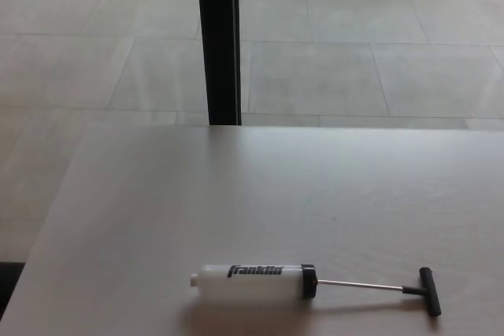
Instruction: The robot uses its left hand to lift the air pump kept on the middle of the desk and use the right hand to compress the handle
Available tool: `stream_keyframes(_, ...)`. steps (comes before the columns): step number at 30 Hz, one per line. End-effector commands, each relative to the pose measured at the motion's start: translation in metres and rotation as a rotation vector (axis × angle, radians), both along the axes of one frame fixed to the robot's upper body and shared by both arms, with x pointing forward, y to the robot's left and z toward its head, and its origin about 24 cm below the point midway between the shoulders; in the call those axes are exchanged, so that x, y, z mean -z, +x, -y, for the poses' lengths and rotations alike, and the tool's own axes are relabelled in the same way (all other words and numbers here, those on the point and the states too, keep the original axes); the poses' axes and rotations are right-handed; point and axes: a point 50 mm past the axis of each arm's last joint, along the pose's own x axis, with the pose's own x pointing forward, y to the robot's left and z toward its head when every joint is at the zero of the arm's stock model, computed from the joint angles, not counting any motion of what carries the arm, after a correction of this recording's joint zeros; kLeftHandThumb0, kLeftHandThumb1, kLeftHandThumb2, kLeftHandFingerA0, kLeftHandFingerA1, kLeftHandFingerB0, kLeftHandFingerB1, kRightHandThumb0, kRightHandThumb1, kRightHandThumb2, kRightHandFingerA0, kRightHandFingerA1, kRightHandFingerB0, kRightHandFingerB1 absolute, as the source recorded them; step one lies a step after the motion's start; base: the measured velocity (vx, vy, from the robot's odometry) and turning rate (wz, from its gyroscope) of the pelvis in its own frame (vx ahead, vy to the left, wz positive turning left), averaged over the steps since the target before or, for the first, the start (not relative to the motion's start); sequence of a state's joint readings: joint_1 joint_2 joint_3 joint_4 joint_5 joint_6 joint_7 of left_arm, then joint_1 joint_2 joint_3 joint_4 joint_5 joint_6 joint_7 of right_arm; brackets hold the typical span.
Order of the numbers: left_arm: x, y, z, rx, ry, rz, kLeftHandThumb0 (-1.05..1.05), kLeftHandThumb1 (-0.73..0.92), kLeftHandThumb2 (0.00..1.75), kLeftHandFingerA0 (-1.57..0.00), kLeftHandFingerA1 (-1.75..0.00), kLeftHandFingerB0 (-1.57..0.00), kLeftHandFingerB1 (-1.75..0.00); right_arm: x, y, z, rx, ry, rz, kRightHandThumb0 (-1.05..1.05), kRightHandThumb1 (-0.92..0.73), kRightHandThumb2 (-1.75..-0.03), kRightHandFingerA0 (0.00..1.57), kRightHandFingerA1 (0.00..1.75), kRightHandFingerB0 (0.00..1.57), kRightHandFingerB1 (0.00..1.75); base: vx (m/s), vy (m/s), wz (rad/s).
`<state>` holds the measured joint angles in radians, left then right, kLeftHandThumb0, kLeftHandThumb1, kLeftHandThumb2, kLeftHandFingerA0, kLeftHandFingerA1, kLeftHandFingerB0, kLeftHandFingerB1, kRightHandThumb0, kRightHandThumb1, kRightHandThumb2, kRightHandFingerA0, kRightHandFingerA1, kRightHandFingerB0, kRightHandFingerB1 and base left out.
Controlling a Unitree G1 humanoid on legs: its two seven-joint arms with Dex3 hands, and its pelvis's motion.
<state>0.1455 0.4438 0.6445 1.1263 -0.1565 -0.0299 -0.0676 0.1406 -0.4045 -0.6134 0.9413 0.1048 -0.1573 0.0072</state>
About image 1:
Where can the white Franklin hand air pump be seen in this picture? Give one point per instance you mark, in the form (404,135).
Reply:
(252,281)

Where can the black vertical metal post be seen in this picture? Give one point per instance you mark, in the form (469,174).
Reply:
(220,37)

